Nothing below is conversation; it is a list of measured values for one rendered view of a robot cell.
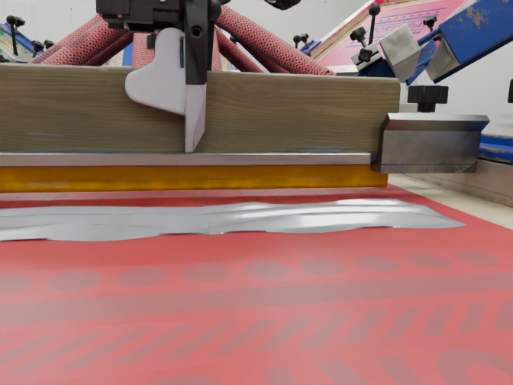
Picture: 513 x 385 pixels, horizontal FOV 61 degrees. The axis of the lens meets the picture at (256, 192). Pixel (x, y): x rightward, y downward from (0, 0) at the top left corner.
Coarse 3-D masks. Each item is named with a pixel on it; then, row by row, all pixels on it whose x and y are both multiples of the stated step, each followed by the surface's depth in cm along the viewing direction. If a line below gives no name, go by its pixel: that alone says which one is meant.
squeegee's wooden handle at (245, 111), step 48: (0, 96) 32; (48, 96) 33; (96, 96) 33; (240, 96) 36; (288, 96) 36; (336, 96) 37; (384, 96) 38; (0, 144) 33; (48, 144) 33; (96, 144) 34; (144, 144) 35; (240, 144) 36; (288, 144) 37; (336, 144) 38
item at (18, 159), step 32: (0, 160) 32; (32, 160) 32; (64, 160) 33; (96, 160) 33; (128, 160) 34; (160, 160) 34; (192, 160) 35; (224, 160) 35; (256, 160) 36; (288, 160) 36; (320, 160) 37; (352, 160) 37
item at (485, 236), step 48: (240, 192) 40; (288, 192) 40; (336, 192) 41; (384, 192) 41; (240, 240) 26; (288, 240) 26; (336, 240) 26; (384, 240) 27; (432, 240) 27; (480, 240) 27
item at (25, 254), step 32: (32, 192) 38; (64, 192) 38; (96, 192) 38; (128, 192) 39; (160, 192) 39; (192, 192) 39; (0, 256) 22; (32, 256) 22; (64, 256) 23; (96, 256) 23; (128, 256) 23; (160, 256) 23; (192, 256) 23
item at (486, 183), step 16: (480, 160) 40; (416, 176) 50; (432, 176) 47; (448, 176) 44; (464, 176) 42; (480, 176) 40; (496, 176) 38; (512, 176) 36; (464, 192) 42; (480, 192) 40; (496, 192) 38; (512, 192) 36; (512, 208) 36
